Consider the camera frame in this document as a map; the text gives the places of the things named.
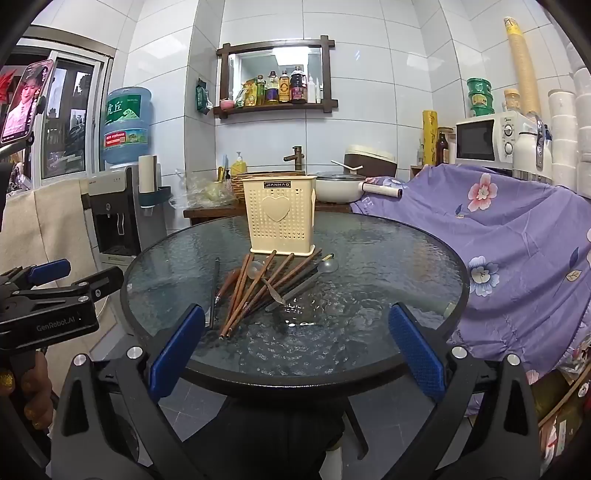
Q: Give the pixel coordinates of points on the blue plastic tube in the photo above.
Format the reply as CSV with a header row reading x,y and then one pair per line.
x,y
225,164

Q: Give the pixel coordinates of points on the green cup holder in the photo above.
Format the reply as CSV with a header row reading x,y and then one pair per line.
x,y
154,198

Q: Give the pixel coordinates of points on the cream plastic utensil holder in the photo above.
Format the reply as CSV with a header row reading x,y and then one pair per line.
x,y
277,207

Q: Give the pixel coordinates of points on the cream pan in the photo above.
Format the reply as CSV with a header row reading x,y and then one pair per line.
x,y
337,191

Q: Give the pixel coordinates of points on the water dispenser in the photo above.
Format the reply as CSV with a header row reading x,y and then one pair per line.
x,y
113,217

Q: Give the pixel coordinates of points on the cardboard box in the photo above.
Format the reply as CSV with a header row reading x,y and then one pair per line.
x,y
563,415

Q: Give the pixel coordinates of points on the glass pan lid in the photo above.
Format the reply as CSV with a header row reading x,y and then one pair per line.
x,y
339,176

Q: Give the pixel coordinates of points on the pile of brown chopsticks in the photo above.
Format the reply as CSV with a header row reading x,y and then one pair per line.
x,y
242,295

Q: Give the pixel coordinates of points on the white rice paddle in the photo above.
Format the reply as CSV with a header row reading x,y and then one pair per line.
x,y
346,165

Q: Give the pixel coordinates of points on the thin black utensil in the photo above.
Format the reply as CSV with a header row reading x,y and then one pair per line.
x,y
214,286

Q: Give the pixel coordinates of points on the yellow soap bottle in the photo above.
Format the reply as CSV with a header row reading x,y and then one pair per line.
x,y
238,165

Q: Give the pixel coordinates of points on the woven basin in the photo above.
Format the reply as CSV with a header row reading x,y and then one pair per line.
x,y
236,187

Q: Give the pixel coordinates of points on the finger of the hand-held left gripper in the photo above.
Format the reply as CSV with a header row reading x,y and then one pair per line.
x,y
48,271
99,284

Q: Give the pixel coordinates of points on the person's left hand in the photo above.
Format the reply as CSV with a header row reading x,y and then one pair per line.
x,y
39,392

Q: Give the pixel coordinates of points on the white paper cup stack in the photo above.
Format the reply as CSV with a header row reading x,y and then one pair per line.
x,y
147,173

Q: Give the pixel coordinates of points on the aluminium framed window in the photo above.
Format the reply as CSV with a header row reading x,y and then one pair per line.
x,y
69,115

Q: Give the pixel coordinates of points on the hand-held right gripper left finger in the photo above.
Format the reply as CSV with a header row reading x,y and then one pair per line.
x,y
178,355

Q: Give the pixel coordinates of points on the brown glass bottle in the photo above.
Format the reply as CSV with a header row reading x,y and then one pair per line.
x,y
442,150

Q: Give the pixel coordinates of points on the tall stack of beige cups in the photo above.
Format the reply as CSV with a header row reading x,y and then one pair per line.
x,y
524,69

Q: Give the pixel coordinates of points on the small white bottle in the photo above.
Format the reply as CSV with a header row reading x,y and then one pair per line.
x,y
420,157

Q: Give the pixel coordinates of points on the smartphone with lit screen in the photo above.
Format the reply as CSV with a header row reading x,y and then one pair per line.
x,y
25,101

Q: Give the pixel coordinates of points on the wooden side table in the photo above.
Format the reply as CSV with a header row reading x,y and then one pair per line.
x,y
207,213

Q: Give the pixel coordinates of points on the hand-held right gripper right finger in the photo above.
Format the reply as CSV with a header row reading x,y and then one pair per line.
x,y
415,355

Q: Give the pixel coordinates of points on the brown and white rice cooker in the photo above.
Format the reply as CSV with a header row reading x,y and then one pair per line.
x,y
371,159

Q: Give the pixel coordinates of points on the pink bowl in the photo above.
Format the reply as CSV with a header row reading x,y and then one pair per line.
x,y
226,104

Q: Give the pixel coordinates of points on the metal spoon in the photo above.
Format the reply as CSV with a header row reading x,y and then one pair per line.
x,y
330,265
255,270

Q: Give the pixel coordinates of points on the green hanging packet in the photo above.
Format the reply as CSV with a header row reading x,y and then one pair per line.
x,y
202,99

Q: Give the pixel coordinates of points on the stack of white paper rolls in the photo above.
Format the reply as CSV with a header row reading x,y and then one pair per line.
x,y
570,138

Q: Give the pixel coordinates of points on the row of condiment bottles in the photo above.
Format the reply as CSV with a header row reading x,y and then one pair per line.
x,y
284,87

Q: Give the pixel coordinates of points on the purple floral cloth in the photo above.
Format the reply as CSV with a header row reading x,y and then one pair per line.
x,y
508,258

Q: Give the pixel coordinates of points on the white thermos jug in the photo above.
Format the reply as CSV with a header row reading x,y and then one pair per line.
x,y
528,152

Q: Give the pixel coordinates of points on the white microwave oven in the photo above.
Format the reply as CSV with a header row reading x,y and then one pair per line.
x,y
475,141

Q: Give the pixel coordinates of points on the blue water jug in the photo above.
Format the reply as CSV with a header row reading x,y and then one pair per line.
x,y
127,124

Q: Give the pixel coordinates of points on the beige lidded jar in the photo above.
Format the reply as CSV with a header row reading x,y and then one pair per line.
x,y
511,100

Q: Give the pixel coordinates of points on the clear plastic bag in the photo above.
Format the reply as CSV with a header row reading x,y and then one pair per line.
x,y
198,191

